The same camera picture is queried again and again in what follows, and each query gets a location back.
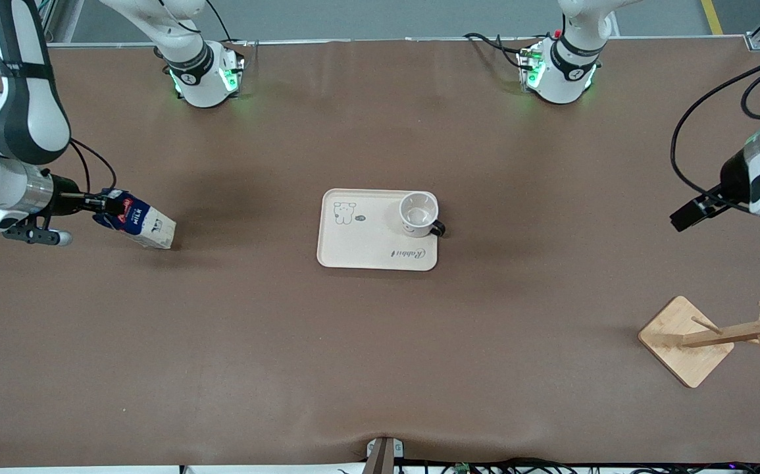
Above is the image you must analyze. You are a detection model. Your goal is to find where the cream rectangular plastic tray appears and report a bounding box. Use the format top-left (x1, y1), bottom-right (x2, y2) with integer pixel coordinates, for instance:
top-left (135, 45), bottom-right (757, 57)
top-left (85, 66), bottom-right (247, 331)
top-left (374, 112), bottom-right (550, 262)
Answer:
top-left (316, 189), bottom-right (438, 271)

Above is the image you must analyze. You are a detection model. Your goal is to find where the white smiley mug black handle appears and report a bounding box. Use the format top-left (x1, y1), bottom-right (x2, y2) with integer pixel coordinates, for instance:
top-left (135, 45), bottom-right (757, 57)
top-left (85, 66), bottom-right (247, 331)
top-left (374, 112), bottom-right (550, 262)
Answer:
top-left (398, 191), bottom-right (446, 239)

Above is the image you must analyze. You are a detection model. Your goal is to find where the blue white milk carton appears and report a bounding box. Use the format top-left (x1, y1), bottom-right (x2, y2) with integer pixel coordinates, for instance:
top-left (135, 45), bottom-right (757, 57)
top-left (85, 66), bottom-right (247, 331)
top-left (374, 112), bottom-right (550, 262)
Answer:
top-left (93, 190), bottom-right (177, 250)

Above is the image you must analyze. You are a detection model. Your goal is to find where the black cable at arm base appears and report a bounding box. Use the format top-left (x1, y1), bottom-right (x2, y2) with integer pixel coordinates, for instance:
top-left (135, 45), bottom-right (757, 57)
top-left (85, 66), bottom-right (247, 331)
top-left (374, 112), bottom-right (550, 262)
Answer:
top-left (464, 32), bottom-right (533, 70)

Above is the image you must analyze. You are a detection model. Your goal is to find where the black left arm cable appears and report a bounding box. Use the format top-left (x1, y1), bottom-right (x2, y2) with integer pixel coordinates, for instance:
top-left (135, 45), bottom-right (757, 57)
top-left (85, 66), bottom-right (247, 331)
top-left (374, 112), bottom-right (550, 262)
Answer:
top-left (671, 63), bottom-right (760, 213)

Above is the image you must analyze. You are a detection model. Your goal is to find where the brown table mat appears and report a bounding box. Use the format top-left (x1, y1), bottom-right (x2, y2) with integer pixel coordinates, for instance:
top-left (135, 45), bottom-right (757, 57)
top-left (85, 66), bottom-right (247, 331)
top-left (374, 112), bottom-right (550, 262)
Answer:
top-left (0, 38), bottom-right (760, 468)

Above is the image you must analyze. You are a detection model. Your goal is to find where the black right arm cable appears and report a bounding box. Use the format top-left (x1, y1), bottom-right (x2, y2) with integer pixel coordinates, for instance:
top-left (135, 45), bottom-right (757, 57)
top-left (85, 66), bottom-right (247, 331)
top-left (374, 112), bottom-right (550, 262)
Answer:
top-left (67, 137), bottom-right (118, 196)

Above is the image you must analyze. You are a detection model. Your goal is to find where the wooden mug tree stand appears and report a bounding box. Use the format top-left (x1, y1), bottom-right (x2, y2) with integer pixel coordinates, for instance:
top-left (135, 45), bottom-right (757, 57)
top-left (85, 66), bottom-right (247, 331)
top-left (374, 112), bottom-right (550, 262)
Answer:
top-left (638, 295), bottom-right (760, 388)

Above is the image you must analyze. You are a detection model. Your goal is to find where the metal table edge bracket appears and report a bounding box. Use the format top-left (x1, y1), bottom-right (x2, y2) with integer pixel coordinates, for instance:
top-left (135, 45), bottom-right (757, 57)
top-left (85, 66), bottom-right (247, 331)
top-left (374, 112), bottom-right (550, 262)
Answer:
top-left (365, 436), bottom-right (405, 474)

